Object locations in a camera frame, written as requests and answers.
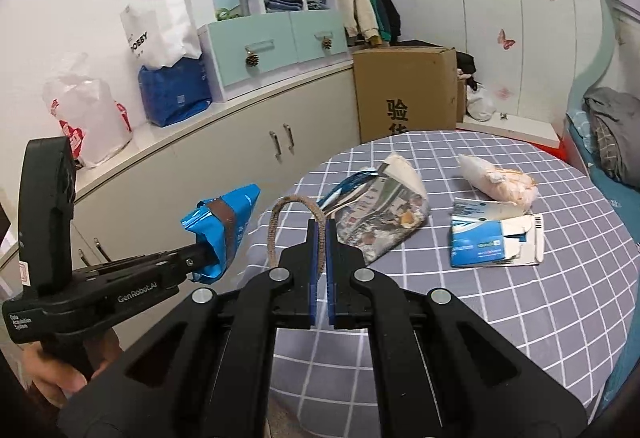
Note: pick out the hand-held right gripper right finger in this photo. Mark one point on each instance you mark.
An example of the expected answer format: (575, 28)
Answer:
(331, 278)

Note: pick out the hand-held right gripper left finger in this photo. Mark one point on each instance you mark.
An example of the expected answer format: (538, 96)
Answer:
(312, 268)

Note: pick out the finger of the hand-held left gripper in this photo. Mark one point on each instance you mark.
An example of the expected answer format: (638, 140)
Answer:
(195, 263)

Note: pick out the blue snack packet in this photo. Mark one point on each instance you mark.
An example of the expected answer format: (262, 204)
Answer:
(240, 205)

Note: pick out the newspaper print paper bag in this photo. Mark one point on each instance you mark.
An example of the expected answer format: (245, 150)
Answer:
(390, 213)

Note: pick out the blue white plastic wrapper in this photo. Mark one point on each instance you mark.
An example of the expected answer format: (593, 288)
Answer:
(350, 185)

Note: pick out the torn blue white carton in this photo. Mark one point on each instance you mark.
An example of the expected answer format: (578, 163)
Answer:
(475, 238)

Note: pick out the white plastic bag pink contents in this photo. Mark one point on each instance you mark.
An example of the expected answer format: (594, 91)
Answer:
(500, 183)

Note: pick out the person's left hand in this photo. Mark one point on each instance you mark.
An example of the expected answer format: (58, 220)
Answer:
(55, 380)

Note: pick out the white red plastic bag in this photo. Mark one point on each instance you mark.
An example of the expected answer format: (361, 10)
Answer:
(90, 118)

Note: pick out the white low cabinet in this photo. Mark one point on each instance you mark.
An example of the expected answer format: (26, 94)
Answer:
(225, 143)

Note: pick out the blue plastic pack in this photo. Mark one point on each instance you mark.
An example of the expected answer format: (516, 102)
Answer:
(172, 93)

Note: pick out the grey checked tablecloth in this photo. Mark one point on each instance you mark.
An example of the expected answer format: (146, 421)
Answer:
(500, 318)

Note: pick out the large cardboard box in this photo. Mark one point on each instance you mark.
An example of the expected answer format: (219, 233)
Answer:
(400, 88)

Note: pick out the pine cone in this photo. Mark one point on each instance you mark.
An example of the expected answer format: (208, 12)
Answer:
(252, 59)
(327, 43)

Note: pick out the small cardboard box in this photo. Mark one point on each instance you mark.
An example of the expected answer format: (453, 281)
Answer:
(461, 100)

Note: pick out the white paper shopping bag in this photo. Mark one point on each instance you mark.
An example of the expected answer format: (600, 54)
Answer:
(160, 23)

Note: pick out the teal drawer unit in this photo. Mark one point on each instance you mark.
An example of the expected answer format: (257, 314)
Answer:
(280, 43)

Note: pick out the small white plastic bag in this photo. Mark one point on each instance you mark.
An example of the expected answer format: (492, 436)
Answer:
(480, 105)

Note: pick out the white step board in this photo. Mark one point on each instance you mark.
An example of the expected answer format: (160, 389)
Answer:
(515, 130)

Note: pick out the green toy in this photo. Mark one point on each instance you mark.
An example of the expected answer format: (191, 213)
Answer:
(227, 14)

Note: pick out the red storage box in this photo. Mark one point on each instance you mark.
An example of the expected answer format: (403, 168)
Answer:
(564, 148)

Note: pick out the dark hanging jacket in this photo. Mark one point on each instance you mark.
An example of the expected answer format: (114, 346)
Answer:
(392, 8)

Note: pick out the green hanging jacket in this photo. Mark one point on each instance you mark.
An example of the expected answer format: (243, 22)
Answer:
(377, 3)

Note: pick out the blue bed sheet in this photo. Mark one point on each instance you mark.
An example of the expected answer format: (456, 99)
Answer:
(615, 213)

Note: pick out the pink butterfly sticker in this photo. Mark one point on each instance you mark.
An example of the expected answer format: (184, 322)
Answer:
(506, 39)

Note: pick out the grey duvet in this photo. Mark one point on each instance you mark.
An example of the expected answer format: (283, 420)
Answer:
(615, 133)

